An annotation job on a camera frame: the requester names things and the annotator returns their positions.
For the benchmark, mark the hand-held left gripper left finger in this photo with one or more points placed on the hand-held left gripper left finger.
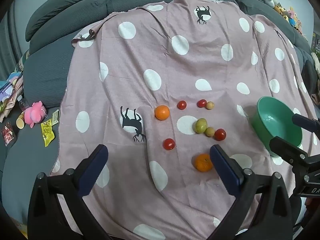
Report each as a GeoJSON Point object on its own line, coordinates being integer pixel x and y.
{"type": "Point", "coordinates": [92, 170]}

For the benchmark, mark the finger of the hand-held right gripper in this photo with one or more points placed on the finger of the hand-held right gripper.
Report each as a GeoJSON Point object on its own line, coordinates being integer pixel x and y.
{"type": "Point", "coordinates": [305, 123]}
{"type": "Point", "coordinates": [287, 148]}

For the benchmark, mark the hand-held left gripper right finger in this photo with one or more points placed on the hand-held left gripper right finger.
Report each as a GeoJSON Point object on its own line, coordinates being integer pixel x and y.
{"type": "Point", "coordinates": [225, 170]}

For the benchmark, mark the orange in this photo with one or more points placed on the orange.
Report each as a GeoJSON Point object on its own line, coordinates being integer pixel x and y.
{"type": "Point", "coordinates": [203, 163]}
{"type": "Point", "coordinates": [162, 112]}

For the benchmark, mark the green plastic bowl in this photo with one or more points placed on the green plastic bowl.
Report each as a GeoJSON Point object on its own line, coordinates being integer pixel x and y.
{"type": "Point", "coordinates": [275, 120]}

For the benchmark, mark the red cherry tomato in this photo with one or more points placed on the red cherry tomato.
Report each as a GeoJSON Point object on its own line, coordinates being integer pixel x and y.
{"type": "Point", "coordinates": [220, 134]}
{"type": "Point", "coordinates": [182, 104]}
{"type": "Point", "coordinates": [201, 103]}
{"type": "Point", "coordinates": [169, 144]}

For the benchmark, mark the small brown round fruit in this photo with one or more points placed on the small brown round fruit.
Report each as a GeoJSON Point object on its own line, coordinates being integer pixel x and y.
{"type": "Point", "coordinates": [209, 131]}

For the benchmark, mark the yellow-green round fruit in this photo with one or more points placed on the yellow-green round fruit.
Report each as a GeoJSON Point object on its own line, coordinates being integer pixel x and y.
{"type": "Point", "coordinates": [200, 125]}

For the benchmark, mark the small yellow round fruit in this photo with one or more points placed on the small yellow round fruit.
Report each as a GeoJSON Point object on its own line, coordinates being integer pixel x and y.
{"type": "Point", "coordinates": [210, 105]}

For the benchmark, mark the yellow snack packet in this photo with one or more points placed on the yellow snack packet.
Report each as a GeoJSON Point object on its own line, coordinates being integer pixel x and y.
{"type": "Point", "coordinates": [47, 133]}

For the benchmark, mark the olive snack packet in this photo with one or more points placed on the olive snack packet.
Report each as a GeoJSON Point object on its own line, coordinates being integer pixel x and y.
{"type": "Point", "coordinates": [55, 117]}

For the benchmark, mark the pink plush toy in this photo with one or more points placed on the pink plush toy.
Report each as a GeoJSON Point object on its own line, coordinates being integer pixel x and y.
{"type": "Point", "coordinates": [35, 113]}

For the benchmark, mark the yellow paper cup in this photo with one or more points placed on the yellow paper cup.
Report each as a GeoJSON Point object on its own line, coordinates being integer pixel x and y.
{"type": "Point", "coordinates": [20, 122]}

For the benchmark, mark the red snack packet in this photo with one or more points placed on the red snack packet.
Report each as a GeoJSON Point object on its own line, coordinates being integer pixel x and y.
{"type": "Point", "coordinates": [8, 133]}

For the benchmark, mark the clear plastic bottle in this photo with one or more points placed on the clear plastic bottle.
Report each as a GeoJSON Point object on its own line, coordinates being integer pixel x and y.
{"type": "Point", "coordinates": [24, 104]}

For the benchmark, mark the pile of plush toys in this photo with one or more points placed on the pile of plush toys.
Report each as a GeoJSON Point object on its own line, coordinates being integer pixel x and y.
{"type": "Point", "coordinates": [292, 17]}

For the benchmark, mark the colourful cloth pile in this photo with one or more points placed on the colourful cloth pile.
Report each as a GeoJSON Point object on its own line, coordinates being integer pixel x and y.
{"type": "Point", "coordinates": [10, 92]}

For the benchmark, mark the pink polka dot blanket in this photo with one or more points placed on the pink polka dot blanket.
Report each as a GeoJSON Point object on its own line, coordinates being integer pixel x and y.
{"type": "Point", "coordinates": [175, 67]}

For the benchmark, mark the grey sofa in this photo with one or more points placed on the grey sofa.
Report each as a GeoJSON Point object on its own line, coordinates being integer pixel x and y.
{"type": "Point", "coordinates": [50, 55]}

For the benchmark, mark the grey curtain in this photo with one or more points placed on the grey curtain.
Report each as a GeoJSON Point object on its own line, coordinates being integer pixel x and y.
{"type": "Point", "coordinates": [8, 47]}

